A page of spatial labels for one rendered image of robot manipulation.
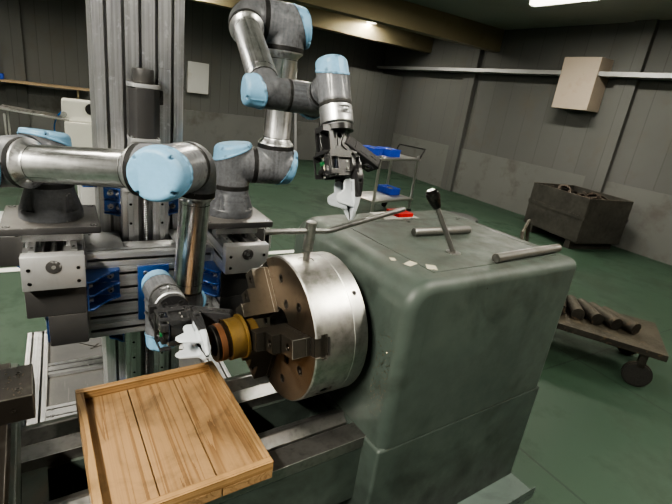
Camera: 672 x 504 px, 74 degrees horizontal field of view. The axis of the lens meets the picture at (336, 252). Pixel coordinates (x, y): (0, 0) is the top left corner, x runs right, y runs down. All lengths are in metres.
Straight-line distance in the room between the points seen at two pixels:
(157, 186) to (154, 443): 0.51
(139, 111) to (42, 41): 8.50
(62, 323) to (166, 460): 0.56
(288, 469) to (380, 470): 0.22
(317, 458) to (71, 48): 9.35
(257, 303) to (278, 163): 0.61
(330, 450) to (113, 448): 0.43
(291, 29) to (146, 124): 0.50
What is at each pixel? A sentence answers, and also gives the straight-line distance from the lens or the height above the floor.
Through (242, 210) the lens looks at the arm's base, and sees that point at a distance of 1.45.
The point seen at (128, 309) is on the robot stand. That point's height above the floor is 0.89.
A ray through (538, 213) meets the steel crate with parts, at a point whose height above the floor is 0.32.
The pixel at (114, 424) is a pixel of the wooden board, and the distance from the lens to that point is 1.07.
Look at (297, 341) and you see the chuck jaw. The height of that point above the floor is 1.13.
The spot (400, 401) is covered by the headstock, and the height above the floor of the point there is 0.99.
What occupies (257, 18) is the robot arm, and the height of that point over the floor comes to 1.74.
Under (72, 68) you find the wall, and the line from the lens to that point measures 9.92.
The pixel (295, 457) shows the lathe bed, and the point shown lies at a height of 0.86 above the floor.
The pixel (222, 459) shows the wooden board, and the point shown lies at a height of 0.88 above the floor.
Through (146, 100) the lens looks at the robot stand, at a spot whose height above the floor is 1.49.
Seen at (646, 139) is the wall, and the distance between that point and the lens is 7.78.
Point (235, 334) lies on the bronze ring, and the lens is 0.91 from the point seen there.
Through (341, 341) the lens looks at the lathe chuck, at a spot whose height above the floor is 1.12.
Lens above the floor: 1.57
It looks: 19 degrees down
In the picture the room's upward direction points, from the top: 8 degrees clockwise
